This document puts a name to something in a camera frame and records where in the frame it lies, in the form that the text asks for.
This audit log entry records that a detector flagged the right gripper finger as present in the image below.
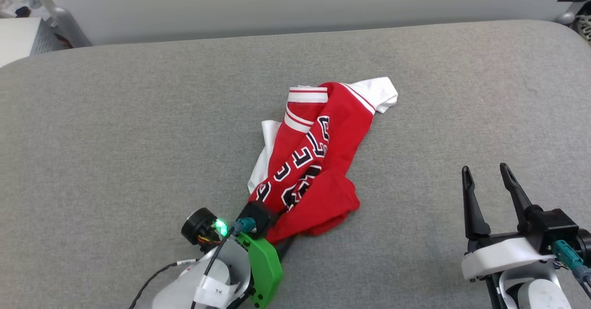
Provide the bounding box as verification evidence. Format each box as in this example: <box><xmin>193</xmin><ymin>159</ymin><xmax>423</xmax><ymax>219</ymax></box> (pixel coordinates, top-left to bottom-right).
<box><xmin>500</xmin><ymin>163</ymin><xmax>543</xmax><ymax>234</ymax></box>
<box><xmin>462</xmin><ymin>166</ymin><xmax>492</xmax><ymax>240</ymax></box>

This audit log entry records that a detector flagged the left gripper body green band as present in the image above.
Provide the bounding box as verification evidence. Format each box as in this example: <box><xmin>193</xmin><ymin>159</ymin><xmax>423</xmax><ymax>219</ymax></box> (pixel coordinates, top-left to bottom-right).
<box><xmin>181</xmin><ymin>207</ymin><xmax>283</xmax><ymax>309</ymax></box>

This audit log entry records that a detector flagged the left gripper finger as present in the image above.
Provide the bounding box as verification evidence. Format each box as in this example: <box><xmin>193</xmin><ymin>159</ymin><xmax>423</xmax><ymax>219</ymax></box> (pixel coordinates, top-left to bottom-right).
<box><xmin>276</xmin><ymin>237</ymin><xmax>296</xmax><ymax>260</ymax></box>

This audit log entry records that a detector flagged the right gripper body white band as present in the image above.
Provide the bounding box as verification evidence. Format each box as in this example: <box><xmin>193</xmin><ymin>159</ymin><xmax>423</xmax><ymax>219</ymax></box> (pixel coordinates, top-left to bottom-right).
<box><xmin>461</xmin><ymin>232</ymin><xmax>557</xmax><ymax>282</ymax></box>

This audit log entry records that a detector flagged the red basketball jersey garment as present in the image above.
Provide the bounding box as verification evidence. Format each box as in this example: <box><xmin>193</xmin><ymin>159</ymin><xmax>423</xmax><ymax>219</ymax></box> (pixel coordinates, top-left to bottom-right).
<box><xmin>247</xmin><ymin>77</ymin><xmax>398</xmax><ymax>245</ymax></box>

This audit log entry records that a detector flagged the white mesh basket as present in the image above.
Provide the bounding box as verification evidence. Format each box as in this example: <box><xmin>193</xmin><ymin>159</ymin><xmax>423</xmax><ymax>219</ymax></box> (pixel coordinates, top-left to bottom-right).
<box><xmin>573</xmin><ymin>16</ymin><xmax>591</xmax><ymax>46</ymax></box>

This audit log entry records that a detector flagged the grey metal stand leg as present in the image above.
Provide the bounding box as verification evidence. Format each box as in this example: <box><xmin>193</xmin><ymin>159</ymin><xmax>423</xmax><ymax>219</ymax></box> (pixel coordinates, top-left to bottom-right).
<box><xmin>553</xmin><ymin>0</ymin><xmax>591</xmax><ymax>26</ymax></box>
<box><xmin>22</xmin><ymin>0</ymin><xmax>93</xmax><ymax>48</ymax></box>

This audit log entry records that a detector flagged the white perforated box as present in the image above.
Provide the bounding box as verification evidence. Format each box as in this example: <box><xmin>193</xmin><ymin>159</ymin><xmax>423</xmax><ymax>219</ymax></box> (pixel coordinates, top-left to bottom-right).
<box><xmin>0</xmin><ymin>17</ymin><xmax>64</xmax><ymax>67</ymax></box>

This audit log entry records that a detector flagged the teal plug left camera cable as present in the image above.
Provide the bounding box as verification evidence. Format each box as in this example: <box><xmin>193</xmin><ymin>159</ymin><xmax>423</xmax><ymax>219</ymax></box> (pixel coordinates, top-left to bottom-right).
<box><xmin>191</xmin><ymin>217</ymin><xmax>257</xmax><ymax>309</ymax></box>

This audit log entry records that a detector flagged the teal plug camera cable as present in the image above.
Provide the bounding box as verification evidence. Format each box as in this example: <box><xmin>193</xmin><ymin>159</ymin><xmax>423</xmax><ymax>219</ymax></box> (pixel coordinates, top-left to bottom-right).
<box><xmin>552</xmin><ymin>240</ymin><xmax>591</xmax><ymax>297</ymax></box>
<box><xmin>191</xmin><ymin>217</ymin><xmax>257</xmax><ymax>309</ymax></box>

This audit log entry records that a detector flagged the teal plug right camera cable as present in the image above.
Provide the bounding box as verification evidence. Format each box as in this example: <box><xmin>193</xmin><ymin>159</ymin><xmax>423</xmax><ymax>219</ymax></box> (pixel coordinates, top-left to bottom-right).
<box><xmin>552</xmin><ymin>240</ymin><xmax>591</xmax><ymax>297</ymax></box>

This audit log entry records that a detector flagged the thin black braided cable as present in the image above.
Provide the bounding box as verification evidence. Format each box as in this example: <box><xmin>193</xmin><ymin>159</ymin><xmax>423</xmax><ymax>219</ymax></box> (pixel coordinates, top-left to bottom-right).
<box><xmin>128</xmin><ymin>259</ymin><xmax>200</xmax><ymax>309</ymax></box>

